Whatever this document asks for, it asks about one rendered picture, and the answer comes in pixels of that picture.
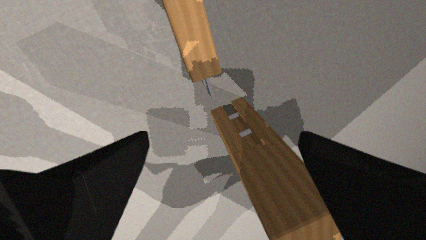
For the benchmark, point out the wooden board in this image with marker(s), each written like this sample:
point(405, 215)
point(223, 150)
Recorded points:
point(193, 37)

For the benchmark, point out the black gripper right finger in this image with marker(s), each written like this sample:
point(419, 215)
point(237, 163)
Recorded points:
point(369, 198)

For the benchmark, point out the brown wooden post with slot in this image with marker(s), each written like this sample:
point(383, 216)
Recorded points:
point(277, 181)

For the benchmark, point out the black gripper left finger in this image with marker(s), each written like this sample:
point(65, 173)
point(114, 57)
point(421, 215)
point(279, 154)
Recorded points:
point(82, 199)

